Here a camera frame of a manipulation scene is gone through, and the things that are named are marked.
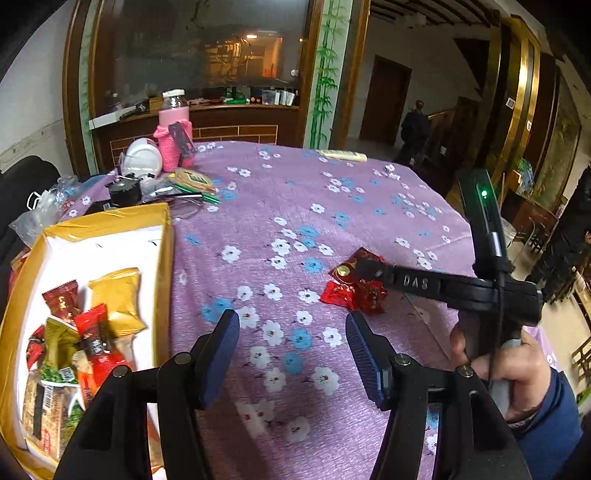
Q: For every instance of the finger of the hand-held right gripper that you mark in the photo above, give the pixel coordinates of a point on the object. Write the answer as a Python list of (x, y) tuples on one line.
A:
[(411, 280)]

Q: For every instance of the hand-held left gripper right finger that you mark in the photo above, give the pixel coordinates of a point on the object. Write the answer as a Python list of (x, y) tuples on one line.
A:
[(364, 364)]

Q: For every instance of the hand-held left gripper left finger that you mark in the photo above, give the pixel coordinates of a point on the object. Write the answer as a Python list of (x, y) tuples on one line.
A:
[(221, 357)]

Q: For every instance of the dark red gold snack packet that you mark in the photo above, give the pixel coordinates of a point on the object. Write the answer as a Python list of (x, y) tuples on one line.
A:
[(346, 270)]

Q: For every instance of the yellow cardboard box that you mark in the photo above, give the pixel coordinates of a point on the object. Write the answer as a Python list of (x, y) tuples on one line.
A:
[(115, 249)]

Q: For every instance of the green yellow snack packet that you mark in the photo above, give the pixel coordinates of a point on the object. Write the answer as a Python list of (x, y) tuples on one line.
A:
[(60, 341)]

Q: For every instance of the dark brown red snack packet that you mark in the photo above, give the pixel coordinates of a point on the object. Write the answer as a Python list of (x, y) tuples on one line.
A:
[(60, 300)]

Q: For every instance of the person's right forearm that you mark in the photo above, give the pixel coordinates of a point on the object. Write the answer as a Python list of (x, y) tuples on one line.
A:
[(549, 429)]

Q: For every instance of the person's right hand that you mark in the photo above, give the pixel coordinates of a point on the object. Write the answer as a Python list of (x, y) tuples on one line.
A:
[(526, 369)]

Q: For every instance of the white plastic bucket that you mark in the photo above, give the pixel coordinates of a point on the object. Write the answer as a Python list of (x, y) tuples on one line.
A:
[(508, 233)]

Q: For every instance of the small white dotted cube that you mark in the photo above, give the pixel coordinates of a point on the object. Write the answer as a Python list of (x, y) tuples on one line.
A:
[(389, 168)]

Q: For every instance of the bright orange red snack packet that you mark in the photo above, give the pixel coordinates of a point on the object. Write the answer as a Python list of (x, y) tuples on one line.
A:
[(104, 374)]

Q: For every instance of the green plastic bag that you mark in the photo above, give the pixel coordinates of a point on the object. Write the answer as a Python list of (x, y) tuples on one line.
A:
[(524, 173)]

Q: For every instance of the white remote control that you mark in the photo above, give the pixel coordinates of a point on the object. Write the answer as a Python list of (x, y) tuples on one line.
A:
[(341, 156)]

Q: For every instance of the purple floral tablecloth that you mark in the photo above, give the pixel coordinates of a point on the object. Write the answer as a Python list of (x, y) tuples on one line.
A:
[(286, 207)]

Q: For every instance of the wooden stair railing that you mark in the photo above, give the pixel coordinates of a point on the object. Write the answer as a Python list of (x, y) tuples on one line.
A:
[(450, 124)]

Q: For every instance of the green biscuit packet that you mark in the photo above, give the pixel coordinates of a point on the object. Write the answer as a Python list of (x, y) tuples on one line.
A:
[(194, 180)]

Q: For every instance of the brown wooden door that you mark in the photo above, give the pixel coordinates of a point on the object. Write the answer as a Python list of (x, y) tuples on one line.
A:
[(385, 101)]

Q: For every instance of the brown biscuit package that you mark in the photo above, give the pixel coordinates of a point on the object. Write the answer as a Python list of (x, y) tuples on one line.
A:
[(44, 415)]

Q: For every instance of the small red snack packet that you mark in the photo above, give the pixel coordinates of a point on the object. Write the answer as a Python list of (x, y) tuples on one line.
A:
[(33, 350)]

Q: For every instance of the black round object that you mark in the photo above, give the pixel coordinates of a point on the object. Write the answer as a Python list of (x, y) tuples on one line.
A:
[(123, 191)]

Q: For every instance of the golden wooden cabinet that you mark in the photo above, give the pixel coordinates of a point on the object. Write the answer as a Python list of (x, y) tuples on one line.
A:
[(521, 92)]

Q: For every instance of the white cup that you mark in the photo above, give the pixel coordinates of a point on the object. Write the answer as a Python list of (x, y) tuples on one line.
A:
[(143, 157)]

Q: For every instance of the dark patterned tag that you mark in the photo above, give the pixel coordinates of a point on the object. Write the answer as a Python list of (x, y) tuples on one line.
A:
[(181, 138)]

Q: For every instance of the clear plastic bag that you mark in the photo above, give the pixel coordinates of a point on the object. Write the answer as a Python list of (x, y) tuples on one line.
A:
[(39, 217)]

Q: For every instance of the brown wooden counter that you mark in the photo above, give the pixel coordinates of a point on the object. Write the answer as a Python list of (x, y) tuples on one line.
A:
[(240, 124)]

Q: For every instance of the pink knit-sleeved bottle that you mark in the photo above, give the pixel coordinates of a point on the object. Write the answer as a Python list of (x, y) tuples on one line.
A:
[(173, 115)]

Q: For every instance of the black microphone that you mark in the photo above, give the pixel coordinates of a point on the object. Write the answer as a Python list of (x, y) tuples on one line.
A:
[(134, 111)]

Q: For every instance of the dark glass window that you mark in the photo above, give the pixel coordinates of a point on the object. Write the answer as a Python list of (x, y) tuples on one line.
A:
[(184, 46)]

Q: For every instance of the green bamboo wall painting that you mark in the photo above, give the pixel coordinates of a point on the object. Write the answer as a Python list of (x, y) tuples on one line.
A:
[(325, 69)]

